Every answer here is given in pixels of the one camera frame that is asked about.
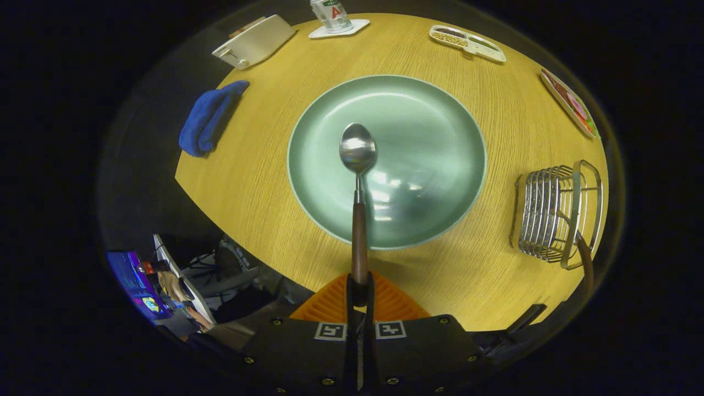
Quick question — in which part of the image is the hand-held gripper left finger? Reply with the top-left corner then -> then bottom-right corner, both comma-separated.
242,272 -> 361,396

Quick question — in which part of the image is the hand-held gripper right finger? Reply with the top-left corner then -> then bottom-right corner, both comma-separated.
360,272 -> 490,396

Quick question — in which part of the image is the wooden handled spoon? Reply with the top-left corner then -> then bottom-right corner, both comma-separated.
339,122 -> 378,292

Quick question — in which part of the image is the wooden handled fork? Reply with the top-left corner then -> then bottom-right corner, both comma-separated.
557,212 -> 596,295

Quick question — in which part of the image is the lit computer monitor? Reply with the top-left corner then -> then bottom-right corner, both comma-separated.
106,251 -> 174,322

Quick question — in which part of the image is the pale green plate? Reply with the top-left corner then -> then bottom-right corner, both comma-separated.
287,74 -> 488,251

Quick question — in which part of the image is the black backdrop cloth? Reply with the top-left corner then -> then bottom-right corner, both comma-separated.
96,0 -> 625,353

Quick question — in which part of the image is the blue folded towel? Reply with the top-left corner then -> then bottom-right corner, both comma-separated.
178,80 -> 250,158

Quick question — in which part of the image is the plate of food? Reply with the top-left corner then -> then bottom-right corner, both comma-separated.
540,68 -> 600,139

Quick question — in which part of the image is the white toaster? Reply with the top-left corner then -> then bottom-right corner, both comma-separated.
212,14 -> 298,70

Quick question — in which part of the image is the white divided bean dish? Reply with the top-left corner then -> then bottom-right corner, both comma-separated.
429,25 -> 507,63

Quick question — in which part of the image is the toast slice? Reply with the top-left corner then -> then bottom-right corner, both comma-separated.
228,16 -> 267,39

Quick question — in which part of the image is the white square coaster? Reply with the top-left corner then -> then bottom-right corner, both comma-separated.
308,19 -> 371,40

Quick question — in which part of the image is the small drink bottle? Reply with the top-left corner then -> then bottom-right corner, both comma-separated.
309,0 -> 354,35

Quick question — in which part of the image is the metal wire basket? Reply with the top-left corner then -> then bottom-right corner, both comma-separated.
509,159 -> 604,271

